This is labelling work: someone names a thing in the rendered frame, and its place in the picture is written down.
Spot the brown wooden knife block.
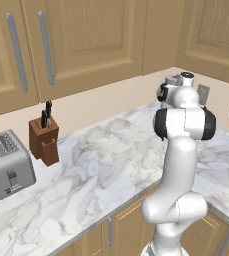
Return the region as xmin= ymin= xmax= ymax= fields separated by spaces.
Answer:
xmin=28 ymin=114 xmax=61 ymax=167

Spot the tan lower cupboard door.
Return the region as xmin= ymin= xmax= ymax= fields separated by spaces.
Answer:
xmin=180 ymin=209 xmax=229 ymax=256
xmin=54 ymin=222 xmax=104 ymax=256
xmin=112 ymin=185 xmax=161 ymax=256

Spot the grey metal toaster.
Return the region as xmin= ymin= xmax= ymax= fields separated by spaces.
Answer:
xmin=0 ymin=129 xmax=37 ymax=208

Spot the black-handled knife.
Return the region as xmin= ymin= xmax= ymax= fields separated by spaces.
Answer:
xmin=45 ymin=100 xmax=53 ymax=125
xmin=40 ymin=109 xmax=49 ymax=130

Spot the grey wall socket plate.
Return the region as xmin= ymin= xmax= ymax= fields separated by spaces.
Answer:
xmin=196 ymin=83 xmax=211 ymax=106

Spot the grey lower cupboard handle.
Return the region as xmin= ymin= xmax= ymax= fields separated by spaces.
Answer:
xmin=107 ymin=216 xmax=114 ymax=248
xmin=217 ymin=227 xmax=229 ymax=256

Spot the grey cupboard bar handle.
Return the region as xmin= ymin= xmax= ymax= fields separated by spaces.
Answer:
xmin=5 ymin=12 xmax=30 ymax=93
xmin=37 ymin=10 xmax=56 ymax=86

